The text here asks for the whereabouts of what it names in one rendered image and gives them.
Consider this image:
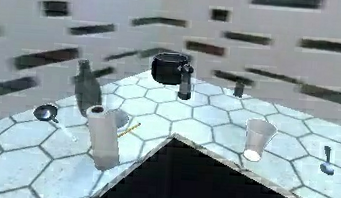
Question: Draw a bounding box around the dark grey metal spoon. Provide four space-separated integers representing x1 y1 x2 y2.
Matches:
319 145 338 177

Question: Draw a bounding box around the dark grey pepper mill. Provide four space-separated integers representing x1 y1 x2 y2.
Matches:
174 62 195 101

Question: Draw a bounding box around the black cooking pot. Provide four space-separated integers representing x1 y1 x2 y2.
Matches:
150 51 190 87

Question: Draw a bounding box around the grey bowl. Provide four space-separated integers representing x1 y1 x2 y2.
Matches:
110 108 132 131

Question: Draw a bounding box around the white paper towel roll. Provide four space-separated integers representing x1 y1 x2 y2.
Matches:
81 103 125 173

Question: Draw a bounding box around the dark green glass bottle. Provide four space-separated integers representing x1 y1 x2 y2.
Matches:
70 58 106 118

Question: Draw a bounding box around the white plastic cup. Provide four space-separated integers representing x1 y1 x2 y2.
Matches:
241 117 279 164

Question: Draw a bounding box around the small black frying pan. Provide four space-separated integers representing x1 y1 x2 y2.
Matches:
30 102 81 143

